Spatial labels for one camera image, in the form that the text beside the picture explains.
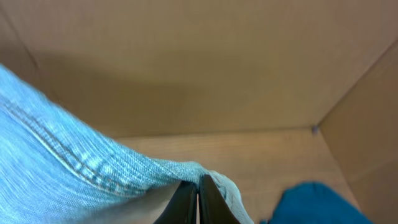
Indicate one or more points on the light blue denim shorts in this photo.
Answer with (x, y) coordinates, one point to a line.
(57, 169)

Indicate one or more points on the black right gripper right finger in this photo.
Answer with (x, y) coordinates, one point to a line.
(212, 206)

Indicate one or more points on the brown cardboard wall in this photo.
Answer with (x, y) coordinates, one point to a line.
(269, 93)

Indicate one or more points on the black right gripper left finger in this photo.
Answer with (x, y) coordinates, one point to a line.
(182, 207)

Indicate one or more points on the crumpled blue t-shirt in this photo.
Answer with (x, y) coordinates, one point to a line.
(314, 203)

